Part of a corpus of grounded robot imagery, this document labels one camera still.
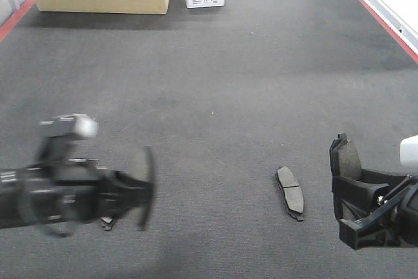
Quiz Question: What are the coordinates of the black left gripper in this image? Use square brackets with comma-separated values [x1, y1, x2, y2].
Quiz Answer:
[1, 159, 142, 230]

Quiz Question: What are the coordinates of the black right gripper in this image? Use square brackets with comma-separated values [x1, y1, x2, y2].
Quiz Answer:
[332, 174, 417, 250]

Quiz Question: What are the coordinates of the dark brake pad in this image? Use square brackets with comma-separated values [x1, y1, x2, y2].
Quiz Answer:
[99, 217, 116, 231]
[130, 146, 156, 231]
[329, 133, 362, 180]

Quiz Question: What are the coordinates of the dark brake pad edge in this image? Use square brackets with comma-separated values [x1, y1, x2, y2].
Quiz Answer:
[275, 167, 304, 222]

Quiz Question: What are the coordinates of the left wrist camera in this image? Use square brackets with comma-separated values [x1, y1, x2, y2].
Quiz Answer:
[40, 113, 99, 140]

